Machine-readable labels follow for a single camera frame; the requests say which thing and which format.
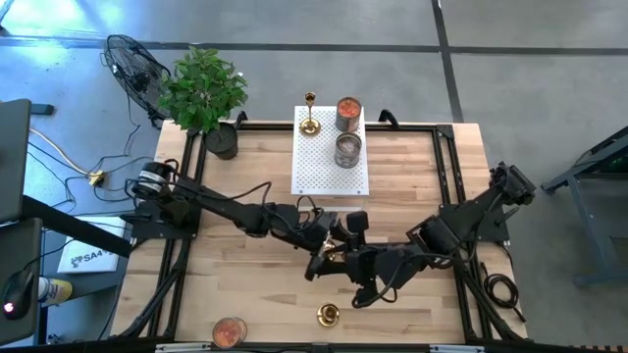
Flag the brass candlestick holder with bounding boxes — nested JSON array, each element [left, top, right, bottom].
[[316, 302, 341, 328], [299, 91, 323, 137], [321, 237, 344, 263]]

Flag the tin can with silver top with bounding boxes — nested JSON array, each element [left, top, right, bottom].
[[334, 131, 363, 170]]

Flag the yellow power cable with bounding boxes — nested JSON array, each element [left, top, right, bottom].
[[27, 127, 106, 186]]

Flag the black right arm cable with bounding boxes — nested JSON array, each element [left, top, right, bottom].
[[351, 252, 472, 310]]

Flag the coiled black cable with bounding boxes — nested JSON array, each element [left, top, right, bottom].
[[482, 271, 528, 324]]

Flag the black aluminium table frame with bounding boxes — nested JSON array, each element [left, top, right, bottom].
[[115, 120, 529, 344]]

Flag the grey metal cart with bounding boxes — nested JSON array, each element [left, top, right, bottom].
[[541, 125, 628, 288]]

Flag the green potted plant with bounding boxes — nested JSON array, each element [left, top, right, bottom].
[[156, 45, 250, 162]]

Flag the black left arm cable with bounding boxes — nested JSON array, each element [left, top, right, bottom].
[[166, 159, 328, 222]]

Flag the black computer mouse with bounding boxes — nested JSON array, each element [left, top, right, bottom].
[[1, 269, 35, 322]]

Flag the white paper label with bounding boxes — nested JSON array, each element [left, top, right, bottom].
[[57, 215, 128, 275]]

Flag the black floor fan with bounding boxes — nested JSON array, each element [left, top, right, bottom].
[[100, 33, 173, 129]]

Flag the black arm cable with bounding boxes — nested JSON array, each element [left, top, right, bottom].
[[351, 252, 472, 310], [166, 159, 328, 222]]

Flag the white edge bracket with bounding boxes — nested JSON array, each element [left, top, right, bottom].
[[430, 344, 485, 353], [155, 342, 212, 353]]

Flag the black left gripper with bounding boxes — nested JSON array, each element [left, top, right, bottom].
[[288, 210, 353, 282]]

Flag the dark grey laptop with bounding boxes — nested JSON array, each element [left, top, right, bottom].
[[0, 98, 33, 225]]

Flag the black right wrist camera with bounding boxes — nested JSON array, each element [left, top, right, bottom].
[[346, 211, 370, 246]]

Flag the white perforated metal shelf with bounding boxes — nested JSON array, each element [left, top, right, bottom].
[[290, 105, 371, 198]]

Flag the black desk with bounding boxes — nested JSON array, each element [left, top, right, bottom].
[[0, 194, 134, 347]]

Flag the yellow white spray can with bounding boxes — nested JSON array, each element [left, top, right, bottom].
[[37, 277, 74, 308]]

